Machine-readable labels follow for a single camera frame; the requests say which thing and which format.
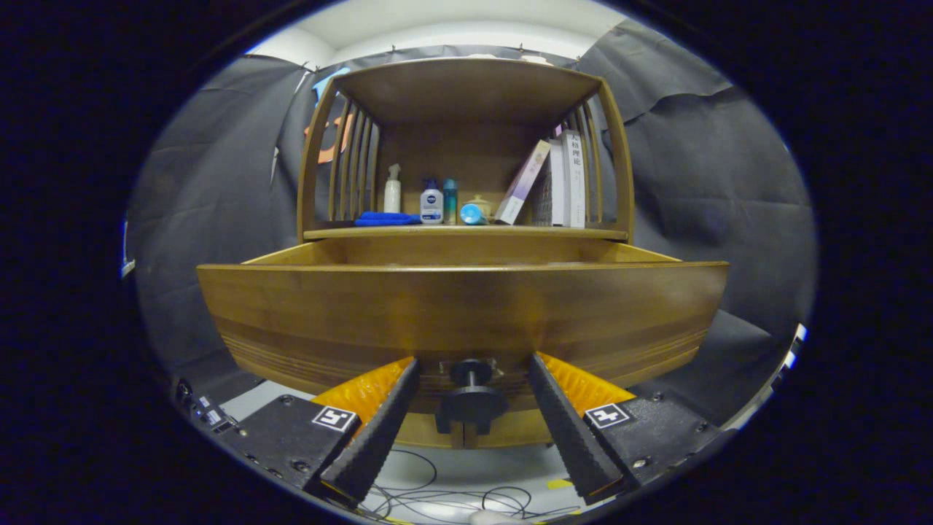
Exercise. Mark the blue folded cloth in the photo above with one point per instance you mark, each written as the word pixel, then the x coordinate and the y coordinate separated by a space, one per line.
pixel 386 218

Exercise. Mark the black and white striped object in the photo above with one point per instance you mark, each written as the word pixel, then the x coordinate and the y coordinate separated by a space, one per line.
pixel 794 350

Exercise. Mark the thin white book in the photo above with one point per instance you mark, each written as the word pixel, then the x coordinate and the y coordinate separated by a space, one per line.
pixel 557 182

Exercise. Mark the teal slim bottle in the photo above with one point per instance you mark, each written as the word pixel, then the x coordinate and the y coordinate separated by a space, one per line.
pixel 450 200

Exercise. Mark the black backdrop cloth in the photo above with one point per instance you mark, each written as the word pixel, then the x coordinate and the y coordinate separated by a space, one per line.
pixel 204 219

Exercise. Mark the white lotion bottle blue cap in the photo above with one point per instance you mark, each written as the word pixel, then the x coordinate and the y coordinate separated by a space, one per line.
pixel 431 205

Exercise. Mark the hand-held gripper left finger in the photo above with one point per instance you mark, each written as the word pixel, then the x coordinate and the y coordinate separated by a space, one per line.
pixel 375 434

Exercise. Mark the white spray bottle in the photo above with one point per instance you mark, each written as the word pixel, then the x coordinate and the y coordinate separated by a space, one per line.
pixel 392 193

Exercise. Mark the black drawer knob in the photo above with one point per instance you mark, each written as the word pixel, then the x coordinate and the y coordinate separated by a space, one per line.
pixel 471 397

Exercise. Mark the wooden cabinet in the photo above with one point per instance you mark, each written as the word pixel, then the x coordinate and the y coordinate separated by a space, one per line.
pixel 466 91

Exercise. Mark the beige lidded teacup with saucer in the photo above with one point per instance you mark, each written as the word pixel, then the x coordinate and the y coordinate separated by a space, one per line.
pixel 484 201

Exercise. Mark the wooden cabinet door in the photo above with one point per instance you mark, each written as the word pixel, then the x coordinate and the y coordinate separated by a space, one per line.
pixel 525 430
pixel 423 430

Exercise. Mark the purple and white book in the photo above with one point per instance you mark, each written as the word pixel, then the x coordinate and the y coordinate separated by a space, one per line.
pixel 523 182

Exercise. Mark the blue and white cleanser tube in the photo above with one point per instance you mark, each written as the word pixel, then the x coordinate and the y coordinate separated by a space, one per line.
pixel 472 214

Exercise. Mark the wooden drawer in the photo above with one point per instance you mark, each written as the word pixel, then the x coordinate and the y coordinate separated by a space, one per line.
pixel 466 306

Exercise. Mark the yellow floor tape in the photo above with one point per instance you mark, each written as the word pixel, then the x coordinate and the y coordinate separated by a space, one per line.
pixel 557 483

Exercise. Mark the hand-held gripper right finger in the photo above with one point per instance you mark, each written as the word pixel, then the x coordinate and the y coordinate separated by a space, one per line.
pixel 570 430

